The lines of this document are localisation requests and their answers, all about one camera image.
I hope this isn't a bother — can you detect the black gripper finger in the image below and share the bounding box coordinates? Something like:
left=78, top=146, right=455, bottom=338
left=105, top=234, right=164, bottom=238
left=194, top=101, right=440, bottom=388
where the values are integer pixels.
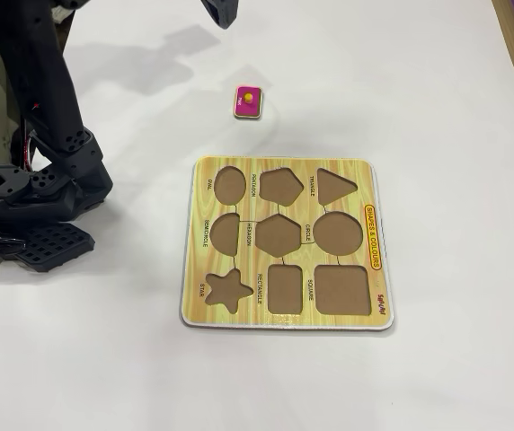
left=199, top=0, right=243, bottom=31

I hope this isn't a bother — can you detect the pink rectangle piece yellow pin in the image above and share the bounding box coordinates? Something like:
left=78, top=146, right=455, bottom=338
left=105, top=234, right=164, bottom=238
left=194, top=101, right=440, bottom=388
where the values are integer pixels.
left=232, top=84, right=265, bottom=120

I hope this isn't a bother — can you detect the black robot base clamp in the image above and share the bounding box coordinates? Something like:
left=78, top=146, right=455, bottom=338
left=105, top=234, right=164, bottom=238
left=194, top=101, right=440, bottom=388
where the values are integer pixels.
left=0, top=161, right=97, bottom=274

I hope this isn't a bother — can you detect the wooden shape puzzle board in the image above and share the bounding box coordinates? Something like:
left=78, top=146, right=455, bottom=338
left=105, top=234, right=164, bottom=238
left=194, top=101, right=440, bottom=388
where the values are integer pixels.
left=179, top=155, right=396, bottom=332

